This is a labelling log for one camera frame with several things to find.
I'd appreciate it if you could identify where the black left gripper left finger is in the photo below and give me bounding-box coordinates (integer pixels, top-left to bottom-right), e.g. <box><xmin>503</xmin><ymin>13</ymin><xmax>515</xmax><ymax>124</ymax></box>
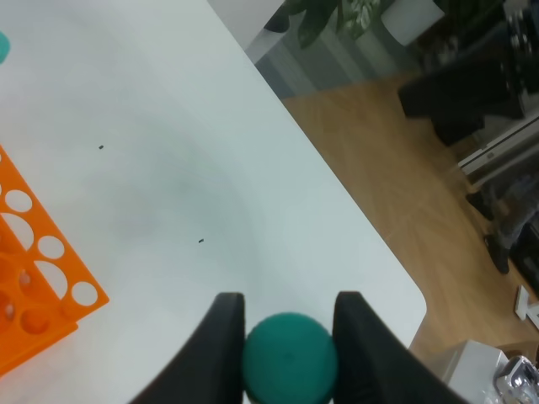
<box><xmin>132</xmin><ymin>292</ymin><xmax>245</xmax><ymax>404</ymax></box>

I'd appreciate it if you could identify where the green-capped test tube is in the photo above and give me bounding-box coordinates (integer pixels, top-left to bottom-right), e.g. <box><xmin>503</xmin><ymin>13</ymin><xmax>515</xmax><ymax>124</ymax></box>
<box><xmin>242</xmin><ymin>312</ymin><xmax>339</xmax><ymax>403</ymax></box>

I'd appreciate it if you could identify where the green potted plant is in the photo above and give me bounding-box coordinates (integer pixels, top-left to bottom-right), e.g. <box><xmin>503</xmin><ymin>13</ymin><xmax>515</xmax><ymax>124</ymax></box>
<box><xmin>282</xmin><ymin>0</ymin><xmax>384</xmax><ymax>49</ymax></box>

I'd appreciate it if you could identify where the white plant pot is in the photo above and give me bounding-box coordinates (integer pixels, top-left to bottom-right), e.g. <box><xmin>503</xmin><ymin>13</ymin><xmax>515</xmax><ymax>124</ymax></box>
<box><xmin>381</xmin><ymin>0</ymin><xmax>445</xmax><ymax>46</ymax></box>

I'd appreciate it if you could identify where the black furniture piece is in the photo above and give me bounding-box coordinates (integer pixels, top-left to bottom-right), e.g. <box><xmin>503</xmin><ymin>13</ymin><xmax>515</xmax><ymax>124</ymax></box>
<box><xmin>398</xmin><ymin>8</ymin><xmax>538</xmax><ymax>145</ymax></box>

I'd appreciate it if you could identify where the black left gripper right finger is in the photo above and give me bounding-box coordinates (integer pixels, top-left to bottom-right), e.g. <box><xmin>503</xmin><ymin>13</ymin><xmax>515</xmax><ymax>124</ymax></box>
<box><xmin>333</xmin><ymin>291</ymin><xmax>464</xmax><ymax>404</ymax></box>

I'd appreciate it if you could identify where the orange test tube rack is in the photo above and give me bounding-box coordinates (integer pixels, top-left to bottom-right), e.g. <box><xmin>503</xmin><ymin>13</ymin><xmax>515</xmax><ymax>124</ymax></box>
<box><xmin>1</xmin><ymin>151</ymin><xmax>109</xmax><ymax>375</ymax></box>

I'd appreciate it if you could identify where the white box on floor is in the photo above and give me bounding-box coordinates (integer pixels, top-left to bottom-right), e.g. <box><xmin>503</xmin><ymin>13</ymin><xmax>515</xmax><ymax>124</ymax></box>
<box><xmin>425</xmin><ymin>340</ymin><xmax>509</xmax><ymax>404</ymax></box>

